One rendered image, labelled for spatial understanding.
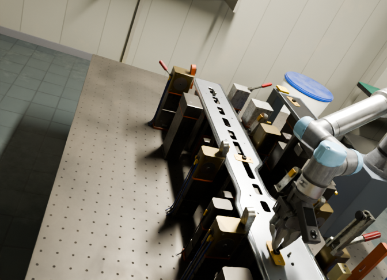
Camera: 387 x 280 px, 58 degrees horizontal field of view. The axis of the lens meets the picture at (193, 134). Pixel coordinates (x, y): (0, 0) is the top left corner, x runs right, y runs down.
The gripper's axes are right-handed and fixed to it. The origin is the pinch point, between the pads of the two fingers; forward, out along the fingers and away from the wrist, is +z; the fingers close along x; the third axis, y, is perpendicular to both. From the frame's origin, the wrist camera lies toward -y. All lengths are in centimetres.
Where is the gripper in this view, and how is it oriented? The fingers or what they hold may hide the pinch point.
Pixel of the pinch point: (279, 248)
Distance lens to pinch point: 113.3
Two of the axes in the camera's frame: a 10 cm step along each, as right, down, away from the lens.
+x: -9.1, -2.0, -3.6
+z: -3.5, 8.4, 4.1
